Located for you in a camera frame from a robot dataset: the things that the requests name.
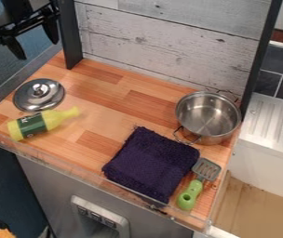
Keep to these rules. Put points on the silver lid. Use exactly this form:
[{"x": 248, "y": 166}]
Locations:
[{"x": 38, "y": 95}]

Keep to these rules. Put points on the green and grey spatula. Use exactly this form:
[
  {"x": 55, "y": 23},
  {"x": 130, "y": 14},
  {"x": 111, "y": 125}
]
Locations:
[{"x": 198, "y": 182}]

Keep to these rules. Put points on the purple cloth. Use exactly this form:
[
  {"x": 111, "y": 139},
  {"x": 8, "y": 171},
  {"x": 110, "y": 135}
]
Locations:
[{"x": 151, "y": 162}]

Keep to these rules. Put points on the yellow toy bottle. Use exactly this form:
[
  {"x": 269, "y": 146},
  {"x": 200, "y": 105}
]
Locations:
[{"x": 40, "y": 122}]

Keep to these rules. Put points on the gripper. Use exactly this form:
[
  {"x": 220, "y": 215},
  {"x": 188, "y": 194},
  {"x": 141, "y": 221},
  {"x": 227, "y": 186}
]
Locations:
[{"x": 21, "y": 14}]

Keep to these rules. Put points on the silver pot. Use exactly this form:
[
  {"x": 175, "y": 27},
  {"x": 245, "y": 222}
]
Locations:
[{"x": 208, "y": 117}]

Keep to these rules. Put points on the white cabinet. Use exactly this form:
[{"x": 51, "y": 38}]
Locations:
[{"x": 268, "y": 145}]

